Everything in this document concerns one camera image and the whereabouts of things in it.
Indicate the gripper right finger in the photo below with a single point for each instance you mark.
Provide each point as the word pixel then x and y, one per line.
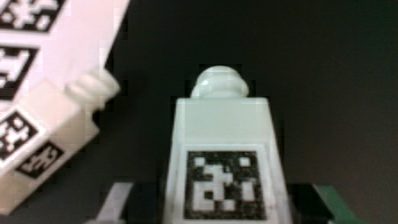
pixel 319 205

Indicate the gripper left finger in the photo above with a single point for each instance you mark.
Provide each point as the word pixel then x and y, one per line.
pixel 111 212

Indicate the white table leg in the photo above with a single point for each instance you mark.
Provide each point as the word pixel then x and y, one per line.
pixel 226 187
pixel 58 34

